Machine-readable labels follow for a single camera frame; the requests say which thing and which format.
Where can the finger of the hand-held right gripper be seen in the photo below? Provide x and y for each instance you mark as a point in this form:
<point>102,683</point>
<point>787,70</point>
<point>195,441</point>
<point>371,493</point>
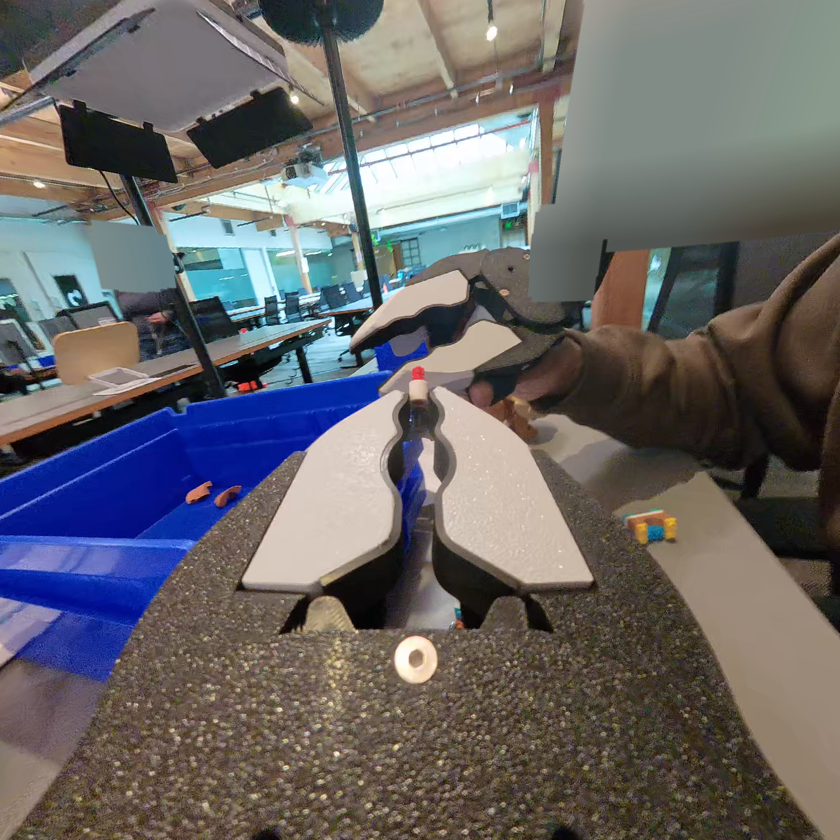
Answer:
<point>460,357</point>
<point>414,305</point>

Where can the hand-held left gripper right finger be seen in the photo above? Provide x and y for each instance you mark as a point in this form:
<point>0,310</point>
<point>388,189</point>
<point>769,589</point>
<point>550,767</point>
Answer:
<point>512,519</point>

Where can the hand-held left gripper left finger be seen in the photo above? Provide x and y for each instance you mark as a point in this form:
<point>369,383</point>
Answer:
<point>328,519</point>

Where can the toy axle with orange ends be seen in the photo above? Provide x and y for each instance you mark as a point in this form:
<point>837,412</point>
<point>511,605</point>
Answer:
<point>418,383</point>

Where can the blue orange toy brick assembly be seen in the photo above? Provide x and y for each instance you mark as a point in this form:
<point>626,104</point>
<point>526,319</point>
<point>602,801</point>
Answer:
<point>458,613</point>

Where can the toy bricks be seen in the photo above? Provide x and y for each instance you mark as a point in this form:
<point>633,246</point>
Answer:
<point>214,495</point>

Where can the person's right forearm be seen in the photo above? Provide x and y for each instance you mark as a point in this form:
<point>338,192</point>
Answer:
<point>709,381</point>

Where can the person's right hand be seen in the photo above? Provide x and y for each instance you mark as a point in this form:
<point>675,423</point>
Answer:
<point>545,374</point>

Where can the brown toy brick model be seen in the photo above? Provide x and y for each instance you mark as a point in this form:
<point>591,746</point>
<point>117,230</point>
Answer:
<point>519,420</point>

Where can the wooden pillar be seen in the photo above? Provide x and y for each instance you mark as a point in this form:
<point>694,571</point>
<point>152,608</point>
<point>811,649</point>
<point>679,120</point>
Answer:
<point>617,289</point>

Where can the small multicoloured toy brick block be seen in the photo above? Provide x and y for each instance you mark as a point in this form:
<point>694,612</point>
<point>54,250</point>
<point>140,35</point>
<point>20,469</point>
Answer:
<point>652,525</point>

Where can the ceiling mounted projector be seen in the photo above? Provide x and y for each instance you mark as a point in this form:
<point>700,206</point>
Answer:
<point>305,168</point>

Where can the long wooden office table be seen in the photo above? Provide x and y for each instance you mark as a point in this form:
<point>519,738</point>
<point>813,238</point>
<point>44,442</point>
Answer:
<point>197,357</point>

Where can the black light stand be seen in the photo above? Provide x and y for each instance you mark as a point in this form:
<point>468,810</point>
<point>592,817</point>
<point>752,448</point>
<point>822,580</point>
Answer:
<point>184,315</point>

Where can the studio light with black flaps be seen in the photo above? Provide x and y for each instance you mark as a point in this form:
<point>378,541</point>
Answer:
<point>158,66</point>

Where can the black metal post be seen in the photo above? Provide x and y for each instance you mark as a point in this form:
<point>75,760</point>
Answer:
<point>352,158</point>

